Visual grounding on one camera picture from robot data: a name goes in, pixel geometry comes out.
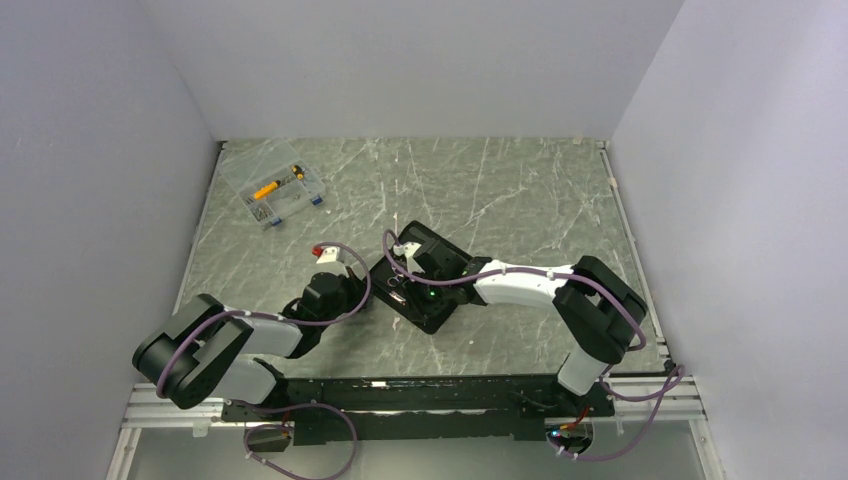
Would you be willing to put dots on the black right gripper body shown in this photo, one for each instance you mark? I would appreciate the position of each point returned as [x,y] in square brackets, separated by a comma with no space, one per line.
[438,285]

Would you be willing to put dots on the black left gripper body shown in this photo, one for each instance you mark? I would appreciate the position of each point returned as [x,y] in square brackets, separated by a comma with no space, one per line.
[350,297]

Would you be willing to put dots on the black zippered tool case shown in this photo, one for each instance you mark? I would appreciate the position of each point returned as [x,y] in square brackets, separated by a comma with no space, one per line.
[414,231]

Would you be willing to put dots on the silver hair cutting scissors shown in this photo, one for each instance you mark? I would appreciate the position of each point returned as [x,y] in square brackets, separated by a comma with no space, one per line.
[396,282]

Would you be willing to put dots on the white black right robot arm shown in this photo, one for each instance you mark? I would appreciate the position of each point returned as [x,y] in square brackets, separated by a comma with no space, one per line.
[602,313]

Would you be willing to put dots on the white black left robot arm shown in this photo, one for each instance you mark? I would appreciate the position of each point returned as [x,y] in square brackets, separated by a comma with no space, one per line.
[207,350]

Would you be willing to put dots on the clear plastic organizer box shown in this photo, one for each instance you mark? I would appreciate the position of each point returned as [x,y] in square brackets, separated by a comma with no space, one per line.
[247,165]

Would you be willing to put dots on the small black yellow tool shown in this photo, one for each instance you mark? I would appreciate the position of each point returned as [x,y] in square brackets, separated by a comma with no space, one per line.
[298,172]

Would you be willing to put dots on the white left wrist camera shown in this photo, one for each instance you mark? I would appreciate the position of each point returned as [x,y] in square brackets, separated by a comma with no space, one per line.
[327,255]

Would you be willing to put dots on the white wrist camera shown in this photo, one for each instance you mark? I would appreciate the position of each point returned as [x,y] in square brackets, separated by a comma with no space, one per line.
[407,251]
[327,255]

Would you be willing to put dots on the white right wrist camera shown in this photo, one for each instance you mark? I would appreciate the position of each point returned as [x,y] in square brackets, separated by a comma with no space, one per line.
[407,251]

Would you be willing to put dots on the yellow handled screwdriver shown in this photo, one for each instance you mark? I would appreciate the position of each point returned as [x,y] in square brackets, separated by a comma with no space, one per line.
[266,190]

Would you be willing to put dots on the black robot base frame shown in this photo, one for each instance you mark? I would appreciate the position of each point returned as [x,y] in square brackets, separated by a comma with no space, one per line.
[520,407]

